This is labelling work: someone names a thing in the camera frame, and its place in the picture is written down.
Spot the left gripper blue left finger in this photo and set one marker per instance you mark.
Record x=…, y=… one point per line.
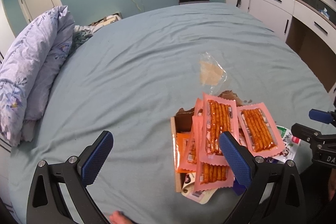
x=46, y=203

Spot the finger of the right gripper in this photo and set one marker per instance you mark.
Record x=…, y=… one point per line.
x=326, y=117
x=307, y=134

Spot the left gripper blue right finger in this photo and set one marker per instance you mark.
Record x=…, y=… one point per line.
x=273, y=192

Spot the pink spicy stick packet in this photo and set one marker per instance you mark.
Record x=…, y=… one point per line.
x=209, y=176
x=189, y=160
x=260, y=131
x=219, y=115

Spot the small white snack packet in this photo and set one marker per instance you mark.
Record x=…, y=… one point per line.
x=188, y=190

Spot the orange sausage snack packet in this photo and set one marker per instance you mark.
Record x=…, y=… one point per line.
x=179, y=144

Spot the brown cardboard box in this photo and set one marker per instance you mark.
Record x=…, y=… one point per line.
x=197, y=155

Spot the green white snack packet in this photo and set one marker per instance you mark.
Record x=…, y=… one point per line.
x=291, y=146

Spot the person right hand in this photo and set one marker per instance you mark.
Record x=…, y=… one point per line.
x=332, y=184

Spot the clear plastic wrapper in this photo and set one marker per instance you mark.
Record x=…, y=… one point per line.
x=212, y=76

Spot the lavender floral folded duvet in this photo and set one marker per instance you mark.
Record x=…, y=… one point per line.
x=29, y=69

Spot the light blue bed sheet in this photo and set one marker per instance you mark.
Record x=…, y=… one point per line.
x=132, y=76

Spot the white wardrobe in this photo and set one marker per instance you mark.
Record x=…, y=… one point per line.
x=6, y=34

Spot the dark patterned clothes pile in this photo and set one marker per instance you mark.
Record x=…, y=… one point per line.
x=82, y=34

